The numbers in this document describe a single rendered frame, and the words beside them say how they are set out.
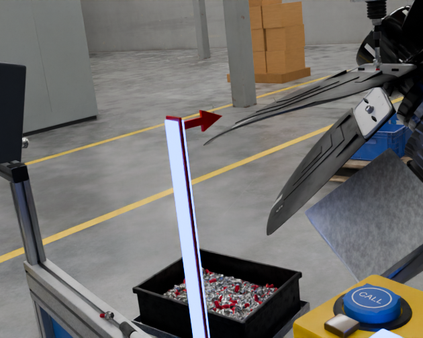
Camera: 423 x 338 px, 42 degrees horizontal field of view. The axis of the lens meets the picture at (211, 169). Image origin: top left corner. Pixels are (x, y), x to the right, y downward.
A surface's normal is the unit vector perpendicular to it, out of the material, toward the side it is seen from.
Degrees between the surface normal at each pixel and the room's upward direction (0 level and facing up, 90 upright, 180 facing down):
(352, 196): 55
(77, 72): 90
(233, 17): 90
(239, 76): 90
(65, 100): 90
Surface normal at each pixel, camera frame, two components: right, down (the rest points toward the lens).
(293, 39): 0.74, 0.11
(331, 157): -0.80, -0.51
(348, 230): -0.29, -0.29
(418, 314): -0.11, -0.95
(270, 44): -0.66, 0.28
